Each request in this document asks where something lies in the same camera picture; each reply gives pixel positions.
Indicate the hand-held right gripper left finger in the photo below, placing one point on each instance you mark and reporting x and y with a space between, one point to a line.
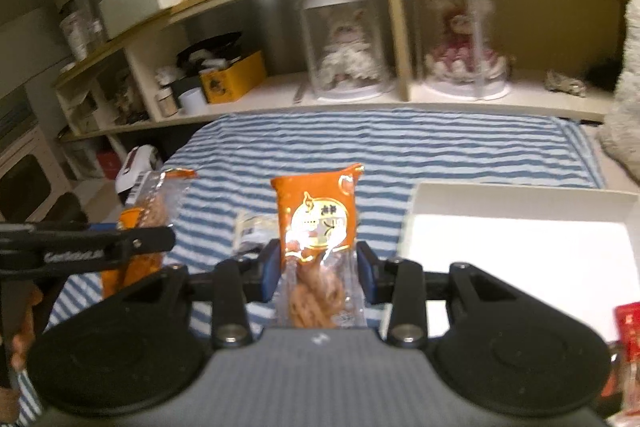
270 272

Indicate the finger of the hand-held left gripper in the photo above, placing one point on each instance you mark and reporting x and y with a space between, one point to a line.
150 241

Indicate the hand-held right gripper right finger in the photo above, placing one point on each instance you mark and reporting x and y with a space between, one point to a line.
366 272

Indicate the long orange snack packet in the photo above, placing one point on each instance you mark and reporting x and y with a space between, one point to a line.
150 207

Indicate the grey striped snack packet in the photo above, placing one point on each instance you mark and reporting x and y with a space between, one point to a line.
250 229

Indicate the orange twist snack packet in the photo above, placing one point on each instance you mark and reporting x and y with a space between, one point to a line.
315 207

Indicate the white cardboard box tray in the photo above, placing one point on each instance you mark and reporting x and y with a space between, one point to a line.
500 247

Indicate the red snack packet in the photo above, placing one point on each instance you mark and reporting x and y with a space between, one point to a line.
627 322

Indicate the person's left hand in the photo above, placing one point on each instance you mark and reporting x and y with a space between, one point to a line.
25 337

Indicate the dark brown stool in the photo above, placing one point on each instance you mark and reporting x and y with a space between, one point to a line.
67 208

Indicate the white small appliance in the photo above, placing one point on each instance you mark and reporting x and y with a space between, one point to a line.
137 167

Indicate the red box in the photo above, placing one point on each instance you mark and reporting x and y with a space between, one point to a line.
107 164

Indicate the white cabinet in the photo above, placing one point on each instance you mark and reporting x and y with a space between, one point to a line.
25 172

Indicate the blue striped blanket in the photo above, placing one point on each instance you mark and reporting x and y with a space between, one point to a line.
350 142

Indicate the small jar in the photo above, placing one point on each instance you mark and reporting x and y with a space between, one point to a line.
166 103

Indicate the brown figurine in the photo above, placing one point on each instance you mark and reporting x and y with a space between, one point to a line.
129 99

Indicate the white cup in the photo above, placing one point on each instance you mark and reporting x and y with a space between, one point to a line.
191 102

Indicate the white crumpled tissue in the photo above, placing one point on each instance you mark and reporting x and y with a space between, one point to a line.
164 74

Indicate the yellow cardboard box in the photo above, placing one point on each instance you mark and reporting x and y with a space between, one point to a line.
235 79

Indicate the clear glass jar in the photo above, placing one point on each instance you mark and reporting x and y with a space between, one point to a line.
76 34

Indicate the white dress doll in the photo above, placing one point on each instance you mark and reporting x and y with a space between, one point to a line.
347 52

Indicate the pink dress doll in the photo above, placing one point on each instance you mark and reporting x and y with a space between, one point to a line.
462 52

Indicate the white dressed doll in case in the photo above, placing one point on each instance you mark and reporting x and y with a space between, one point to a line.
310 32

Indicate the pink dressed doll in case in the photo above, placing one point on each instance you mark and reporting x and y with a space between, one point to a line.
500 27

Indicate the white fluffy pillow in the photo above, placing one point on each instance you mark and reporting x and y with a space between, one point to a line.
625 107

